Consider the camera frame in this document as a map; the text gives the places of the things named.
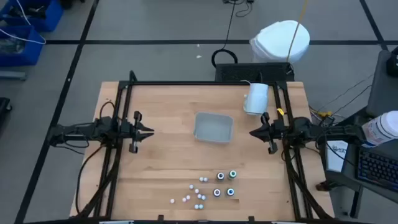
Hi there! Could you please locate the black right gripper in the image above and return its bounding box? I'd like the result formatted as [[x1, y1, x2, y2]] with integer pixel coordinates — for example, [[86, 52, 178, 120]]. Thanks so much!
[[249, 111, 285, 156]]

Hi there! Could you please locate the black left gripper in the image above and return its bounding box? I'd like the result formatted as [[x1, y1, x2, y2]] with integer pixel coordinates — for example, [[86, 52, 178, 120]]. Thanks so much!
[[119, 111, 155, 154]]

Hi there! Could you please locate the clear plastic tray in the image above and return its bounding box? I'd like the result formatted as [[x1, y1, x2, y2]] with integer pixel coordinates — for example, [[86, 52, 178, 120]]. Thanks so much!
[[193, 111, 234, 144]]

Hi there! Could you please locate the black perforated computer case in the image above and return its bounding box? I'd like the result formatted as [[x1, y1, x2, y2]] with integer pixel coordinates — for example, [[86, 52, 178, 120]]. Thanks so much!
[[214, 62, 295, 83]]

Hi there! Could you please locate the white paper sheet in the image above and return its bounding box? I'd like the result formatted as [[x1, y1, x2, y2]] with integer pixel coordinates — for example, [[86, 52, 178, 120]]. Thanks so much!
[[325, 140, 349, 173]]

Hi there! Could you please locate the grey computer cart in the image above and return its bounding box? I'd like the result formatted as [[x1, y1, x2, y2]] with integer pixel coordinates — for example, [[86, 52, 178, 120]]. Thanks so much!
[[323, 107, 398, 218]]

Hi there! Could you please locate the white lined trash bin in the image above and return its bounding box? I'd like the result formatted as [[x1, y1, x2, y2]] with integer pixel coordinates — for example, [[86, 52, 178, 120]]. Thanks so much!
[[249, 19, 311, 65]]

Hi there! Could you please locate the black keyboard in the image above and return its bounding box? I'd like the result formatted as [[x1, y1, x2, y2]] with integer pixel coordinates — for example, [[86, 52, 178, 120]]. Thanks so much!
[[356, 148, 398, 192]]

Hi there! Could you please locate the white wipes canister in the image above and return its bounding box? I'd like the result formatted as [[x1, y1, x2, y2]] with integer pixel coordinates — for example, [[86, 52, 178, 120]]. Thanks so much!
[[361, 110, 398, 149]]

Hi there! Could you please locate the grey side table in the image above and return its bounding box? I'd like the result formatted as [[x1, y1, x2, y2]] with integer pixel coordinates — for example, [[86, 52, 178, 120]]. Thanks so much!
[[366, 49, 398, 118]]

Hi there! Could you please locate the blue storage bin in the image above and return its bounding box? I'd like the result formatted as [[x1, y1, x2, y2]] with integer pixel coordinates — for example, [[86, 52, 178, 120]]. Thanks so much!
[[0, 0, 65, 33], [0, 25, 44, 68]]

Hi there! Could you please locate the grey metal bar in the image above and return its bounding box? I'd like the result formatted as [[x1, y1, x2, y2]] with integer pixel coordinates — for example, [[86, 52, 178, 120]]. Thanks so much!
[[0, 70, 27, 82]]

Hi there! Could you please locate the black device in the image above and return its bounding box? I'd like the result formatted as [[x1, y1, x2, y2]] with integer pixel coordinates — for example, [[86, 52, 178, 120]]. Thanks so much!
[[386, 46, 398, 78]]

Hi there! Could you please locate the yellow network cable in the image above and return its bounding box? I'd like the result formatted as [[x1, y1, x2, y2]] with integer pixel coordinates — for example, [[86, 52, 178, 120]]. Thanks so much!
[[309, 105, 335, 121]]

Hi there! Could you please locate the black metal table frame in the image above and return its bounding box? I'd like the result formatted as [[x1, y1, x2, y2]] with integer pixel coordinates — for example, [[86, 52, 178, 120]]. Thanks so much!
[[73, 70, 335, 222]]

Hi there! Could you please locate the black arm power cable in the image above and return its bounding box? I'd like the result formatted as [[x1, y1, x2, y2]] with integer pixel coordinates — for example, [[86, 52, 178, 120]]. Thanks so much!
[[75, 101, 116, 215]]

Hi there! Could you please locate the black looped floor cable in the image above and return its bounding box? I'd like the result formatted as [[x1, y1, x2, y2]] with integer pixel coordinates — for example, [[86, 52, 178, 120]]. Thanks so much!
[[211, 0, 239, 68]]

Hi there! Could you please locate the yellow hanging cable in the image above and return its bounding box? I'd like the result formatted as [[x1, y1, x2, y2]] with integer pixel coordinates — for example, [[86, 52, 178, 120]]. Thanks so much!
[[285, 0, 310, 63]]

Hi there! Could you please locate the white cable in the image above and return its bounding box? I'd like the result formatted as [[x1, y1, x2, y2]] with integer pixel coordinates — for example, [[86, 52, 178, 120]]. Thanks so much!
[[0, 0, 47, 45]]

